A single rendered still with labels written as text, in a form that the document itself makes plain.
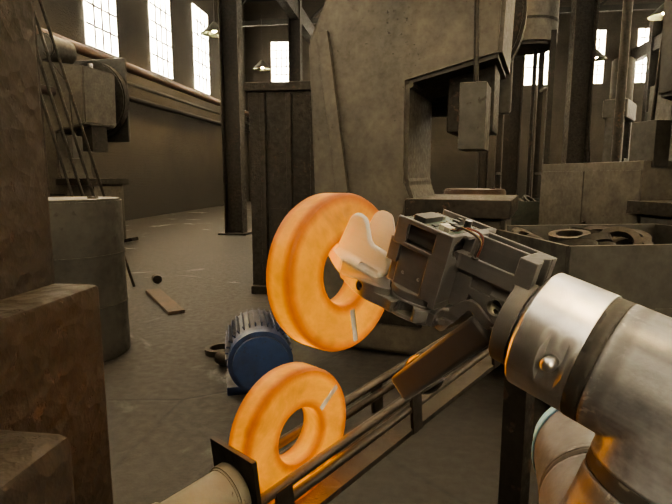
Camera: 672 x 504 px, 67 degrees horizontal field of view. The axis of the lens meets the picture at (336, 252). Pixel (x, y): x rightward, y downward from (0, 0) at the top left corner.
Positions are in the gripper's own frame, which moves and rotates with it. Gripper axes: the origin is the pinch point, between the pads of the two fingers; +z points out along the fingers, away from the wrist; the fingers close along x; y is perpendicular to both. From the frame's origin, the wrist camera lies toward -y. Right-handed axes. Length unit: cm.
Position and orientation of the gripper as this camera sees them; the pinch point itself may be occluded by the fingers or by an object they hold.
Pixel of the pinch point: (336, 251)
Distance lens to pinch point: 51.0
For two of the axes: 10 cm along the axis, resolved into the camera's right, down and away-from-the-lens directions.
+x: -6.8, 1.2, -7.2
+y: 1.9, -9.2, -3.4
